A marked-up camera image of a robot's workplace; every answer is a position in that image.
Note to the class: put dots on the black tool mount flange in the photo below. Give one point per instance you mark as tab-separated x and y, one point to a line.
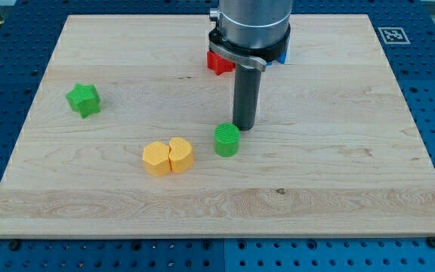
256	58

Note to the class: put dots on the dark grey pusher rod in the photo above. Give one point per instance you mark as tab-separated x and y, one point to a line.
245	97

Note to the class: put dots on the green cylinder block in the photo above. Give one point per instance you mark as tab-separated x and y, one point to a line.
226	139

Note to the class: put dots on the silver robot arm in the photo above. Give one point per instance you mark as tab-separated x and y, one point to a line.
249	33

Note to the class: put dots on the yellow heart block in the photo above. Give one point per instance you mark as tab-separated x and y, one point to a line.
181	155

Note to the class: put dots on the blue block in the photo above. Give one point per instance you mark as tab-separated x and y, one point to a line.
282	58

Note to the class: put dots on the red star block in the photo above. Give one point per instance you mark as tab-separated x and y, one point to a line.
218	64

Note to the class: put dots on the yellow hexagon block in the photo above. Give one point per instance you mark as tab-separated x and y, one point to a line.
156	159

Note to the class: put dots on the fiducial marker tag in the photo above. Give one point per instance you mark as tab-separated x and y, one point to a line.
392	35

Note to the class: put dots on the wooden board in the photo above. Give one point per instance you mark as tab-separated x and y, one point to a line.
334	151

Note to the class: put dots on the green star block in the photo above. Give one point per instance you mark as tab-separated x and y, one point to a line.
84	100

